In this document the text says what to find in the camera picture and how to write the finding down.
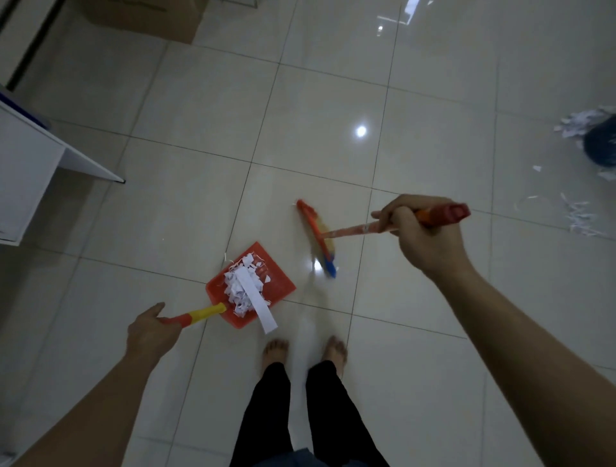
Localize person's left hand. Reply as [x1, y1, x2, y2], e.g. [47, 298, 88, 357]
[126, 302, 184, 360]

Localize person's right hand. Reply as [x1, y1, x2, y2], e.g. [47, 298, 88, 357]
[371, 194, 466, 280]

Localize red hand broom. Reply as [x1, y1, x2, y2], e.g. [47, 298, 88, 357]
[296, 199, 471, 279]

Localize red dustpan with yellow handle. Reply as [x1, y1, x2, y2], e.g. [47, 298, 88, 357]
[160, 242, 297, 330]

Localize person's left forearm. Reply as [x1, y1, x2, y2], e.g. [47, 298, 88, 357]
[10, 350, 156, 467]

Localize person's right forearm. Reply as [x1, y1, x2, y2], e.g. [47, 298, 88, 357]
[423, 264, 616, 467]

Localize pile of white paper scraps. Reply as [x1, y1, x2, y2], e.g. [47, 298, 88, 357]
[222, 253, 271, 318]

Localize long white paper strip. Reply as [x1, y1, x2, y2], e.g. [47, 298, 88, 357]
[237, 267, 279, 335]

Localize person's left foot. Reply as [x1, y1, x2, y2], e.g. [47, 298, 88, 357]
[262, 339, 290, 378]

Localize person's foot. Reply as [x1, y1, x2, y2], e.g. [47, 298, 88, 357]
[322, 336, 348, 379]
[262, 339, 290, 378]

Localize person's right foot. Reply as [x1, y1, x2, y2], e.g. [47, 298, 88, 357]
[322, 336, 348, 379]

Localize scattered white paper shreds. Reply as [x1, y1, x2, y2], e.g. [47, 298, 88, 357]
[513, 165, 616, 238]

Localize person's black trousers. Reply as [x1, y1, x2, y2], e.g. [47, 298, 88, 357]
[230, 360, 390, 467]

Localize crumpled white paper pieces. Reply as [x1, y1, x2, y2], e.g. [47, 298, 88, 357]
[553, 106, 616, 140]

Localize dark blue trash bag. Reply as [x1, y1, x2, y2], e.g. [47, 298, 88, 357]
[583, 115, 616, 168]

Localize brown cardboard box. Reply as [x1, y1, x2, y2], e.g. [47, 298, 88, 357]
[82, 0, 210, 45]

